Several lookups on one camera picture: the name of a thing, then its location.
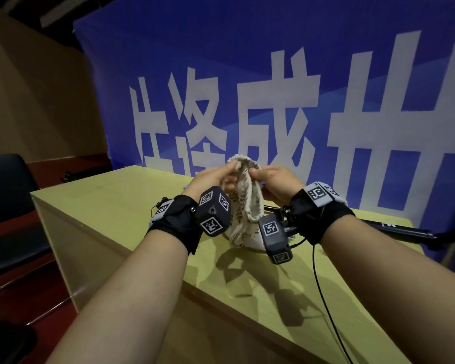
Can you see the person's right hand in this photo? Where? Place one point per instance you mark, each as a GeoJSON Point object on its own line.
{"type": "Point", "coordinates": [282, 185]}

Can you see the person's left hand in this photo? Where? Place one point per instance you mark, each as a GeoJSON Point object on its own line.
{"type": "Point", "coordinates": [206, 180]}

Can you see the person's right thumb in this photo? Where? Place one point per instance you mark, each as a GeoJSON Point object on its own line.
{"type": "Point", "coordinates": [261, 172]}

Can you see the person's left thumb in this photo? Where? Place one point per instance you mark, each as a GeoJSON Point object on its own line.
{"type": "Point", "coordinates": [227, 167]}

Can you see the white leaf-print cloth bag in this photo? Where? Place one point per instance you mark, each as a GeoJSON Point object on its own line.
{"type": "Point", "coordinates": [246, 208]}

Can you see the person's left forearm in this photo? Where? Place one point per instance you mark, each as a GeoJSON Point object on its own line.
{"type": "Point", "coordinates": [125, 299]}

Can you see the person's right forearm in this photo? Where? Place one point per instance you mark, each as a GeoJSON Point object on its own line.
{"type": "Point", "coordinates": [398, 284]}

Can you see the grey marker block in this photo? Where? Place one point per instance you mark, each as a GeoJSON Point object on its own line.
{"type": "Point", "coordinates": [163, 210]}
{"type": "Point", "coordinates": [320, 193]}

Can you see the blue banner with white characters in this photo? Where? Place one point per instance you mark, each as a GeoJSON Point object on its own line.
{"type": "Point", "coordinates": [250, 71]}

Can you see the black rod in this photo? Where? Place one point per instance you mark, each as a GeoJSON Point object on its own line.
{"type": "Point", "coordinates": [402, 231]}

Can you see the small black floor object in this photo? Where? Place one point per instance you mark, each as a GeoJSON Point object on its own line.
{"type": "Point", "coordinates": [72, 176]}

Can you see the black chair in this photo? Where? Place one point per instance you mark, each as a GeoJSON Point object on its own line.
{"type": "Point", "coordinates": [7, 223]}

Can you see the black wrist camera with markers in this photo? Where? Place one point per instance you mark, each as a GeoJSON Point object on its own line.
{"type": "Point", "coordinates": [213, 212]}
{"type": "Point", "coordinates": [273, 236]}

